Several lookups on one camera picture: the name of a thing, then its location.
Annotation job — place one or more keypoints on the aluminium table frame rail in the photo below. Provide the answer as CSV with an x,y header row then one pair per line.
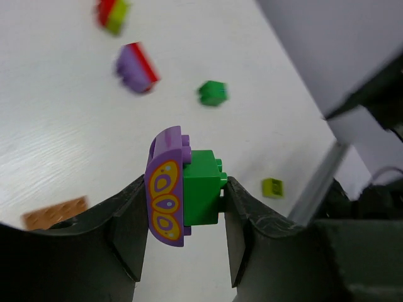
x,y
315,191

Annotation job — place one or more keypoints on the lime lego with print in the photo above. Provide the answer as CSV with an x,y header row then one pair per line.
x,y
272,188

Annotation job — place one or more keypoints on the red half-round lego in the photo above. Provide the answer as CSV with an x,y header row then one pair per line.
x,y
150,74

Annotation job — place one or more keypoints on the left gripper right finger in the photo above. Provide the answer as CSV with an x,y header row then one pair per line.
x,y
354,254

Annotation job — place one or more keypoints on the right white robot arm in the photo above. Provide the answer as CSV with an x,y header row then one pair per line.
x,y
371,116

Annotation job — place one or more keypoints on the green square lego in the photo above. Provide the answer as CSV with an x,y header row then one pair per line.
x,y
203,180

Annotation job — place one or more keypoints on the red and lime lego stack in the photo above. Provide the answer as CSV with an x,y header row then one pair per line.
x,y
111,14

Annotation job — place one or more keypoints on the lavender half-round lego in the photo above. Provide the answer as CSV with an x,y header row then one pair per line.
x,y
131,72

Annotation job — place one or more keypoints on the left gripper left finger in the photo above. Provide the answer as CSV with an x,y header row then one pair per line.
x,y
95,256

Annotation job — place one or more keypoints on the purple butterfly lego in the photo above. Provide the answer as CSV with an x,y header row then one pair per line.
x,y
168,153

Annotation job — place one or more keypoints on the lower orange flat lego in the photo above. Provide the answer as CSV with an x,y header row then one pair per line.
x,y
46,217

